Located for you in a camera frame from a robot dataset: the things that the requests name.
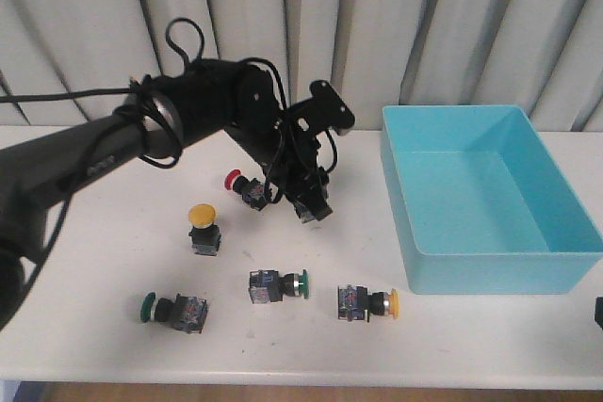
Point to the green push button centre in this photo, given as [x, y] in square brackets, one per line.
[269, 286]

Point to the green push button left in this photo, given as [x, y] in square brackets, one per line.
[183, 313]

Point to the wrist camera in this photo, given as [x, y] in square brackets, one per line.
[328, 110]

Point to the red push button lying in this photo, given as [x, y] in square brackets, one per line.
[254, 193]

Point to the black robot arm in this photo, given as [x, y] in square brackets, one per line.
[160, 117]

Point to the green push button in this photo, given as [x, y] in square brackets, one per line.
[183, 313]
[269, 286]

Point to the grey pleated curtain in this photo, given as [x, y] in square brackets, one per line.
[542, 55]

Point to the yellow push button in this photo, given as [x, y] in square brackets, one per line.
[356, 303]
[204, 234]

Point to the blue plastic box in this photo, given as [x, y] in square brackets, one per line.
[480, 206]

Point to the yellow push button lying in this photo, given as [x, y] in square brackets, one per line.
[356, 303]

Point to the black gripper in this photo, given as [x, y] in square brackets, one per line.
[598, 316]
[294, 170]

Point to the red push button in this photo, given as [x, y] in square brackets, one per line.
[303, 213]
[254, 193]

